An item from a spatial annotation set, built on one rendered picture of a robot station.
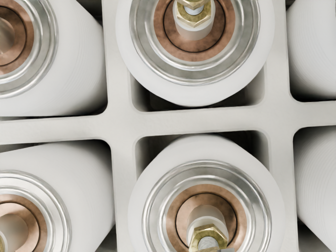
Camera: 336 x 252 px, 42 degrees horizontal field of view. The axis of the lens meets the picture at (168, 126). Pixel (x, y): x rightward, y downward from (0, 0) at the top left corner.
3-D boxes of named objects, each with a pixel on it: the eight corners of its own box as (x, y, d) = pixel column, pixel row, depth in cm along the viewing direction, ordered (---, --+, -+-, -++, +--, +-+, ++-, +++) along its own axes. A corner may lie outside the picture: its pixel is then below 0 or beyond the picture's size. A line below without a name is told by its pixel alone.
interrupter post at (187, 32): (173, 2, 26) (170, -14, 23) (214, 1, 26) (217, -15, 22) (173, 43, 26) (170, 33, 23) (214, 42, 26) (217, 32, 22)
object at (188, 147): (157, 127, 44) (130, 135, 26) (253, 133, 43) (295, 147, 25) (150, 221, 44) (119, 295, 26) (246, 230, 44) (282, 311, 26)
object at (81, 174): (90, 117, 44) (17, 119, 26) (151, 189, 44) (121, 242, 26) (20, 178, 45) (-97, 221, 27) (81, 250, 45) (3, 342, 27)
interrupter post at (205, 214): (187, 200, 26) (185, 212, 23) (227, 203, 26) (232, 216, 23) (184, 240, 26) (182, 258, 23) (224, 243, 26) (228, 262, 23)
